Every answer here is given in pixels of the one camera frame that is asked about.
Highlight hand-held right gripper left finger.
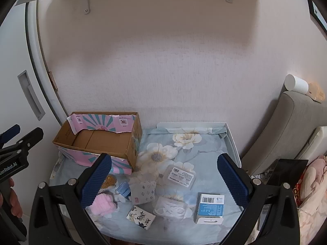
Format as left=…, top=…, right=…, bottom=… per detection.
left=29, top=153, right=113, bottom=245

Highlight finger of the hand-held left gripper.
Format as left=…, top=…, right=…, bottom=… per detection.
left=0, top=124, right=21, bottom=146
left=0, top=127, right=44, bottom=159

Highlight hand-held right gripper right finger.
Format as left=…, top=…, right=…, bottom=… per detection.
left=217, top=154, right=299, bottom=245

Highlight brown plush toy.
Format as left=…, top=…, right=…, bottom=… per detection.
left=101, top=175, right=118, bottom=189

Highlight pink fluffy scrunchie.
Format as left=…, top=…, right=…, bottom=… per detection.
left=92, top=193, right=116, bottom=216

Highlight pink printed cardboard box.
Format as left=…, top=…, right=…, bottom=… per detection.
left=52, top=111, right=143, bottom=175

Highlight white patterned tissue packet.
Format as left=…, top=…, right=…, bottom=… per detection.
left=129, top=179, right=157, bottom=205

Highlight ink print tissue pack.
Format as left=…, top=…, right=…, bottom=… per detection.
left=126, top=205, right=156, bottom=229

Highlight person's left hand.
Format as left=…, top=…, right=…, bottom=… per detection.
left=0, top=177, right=23, bottom=218

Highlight small blue packet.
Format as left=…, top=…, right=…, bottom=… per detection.
left=116, top=181, right=131, bottom=198

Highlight blue and white box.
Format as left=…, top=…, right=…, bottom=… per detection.
left=195, top=193, right=225, bottom=224

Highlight clear labelled plastic box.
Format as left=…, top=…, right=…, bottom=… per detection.
left=165, top=164, right=197, bottom=190

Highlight small brown wooden block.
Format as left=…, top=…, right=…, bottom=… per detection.
left=48, top=71, right=59, bottom=90

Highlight grey padded headboard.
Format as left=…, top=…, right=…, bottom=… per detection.
left=241, top=90, right=327, bottom=175

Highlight white door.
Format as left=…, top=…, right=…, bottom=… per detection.
left=0, top=1, right=62, bottom=148

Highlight pink plush toy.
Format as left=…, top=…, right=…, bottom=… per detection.
left=294, top=154, right=327, bottom=210

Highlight white pillow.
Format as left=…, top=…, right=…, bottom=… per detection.
left=296, top=126, right=327, bottom=161

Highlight white cylinder roll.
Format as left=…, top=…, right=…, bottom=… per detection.
left=284, top=74, right=309, bottom=94

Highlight light wooden box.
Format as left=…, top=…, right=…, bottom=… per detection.
left=308, top=83, right=327, bottom=104

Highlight white cable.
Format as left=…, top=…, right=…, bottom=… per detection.
left=252, top=170, right=275, bottom=182

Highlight white door frame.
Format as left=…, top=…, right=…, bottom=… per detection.
left=25, top=0, right=70, bottom=127

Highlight dark window frame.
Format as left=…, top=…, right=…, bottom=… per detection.
left=305, top=0, right=327, bottom=31

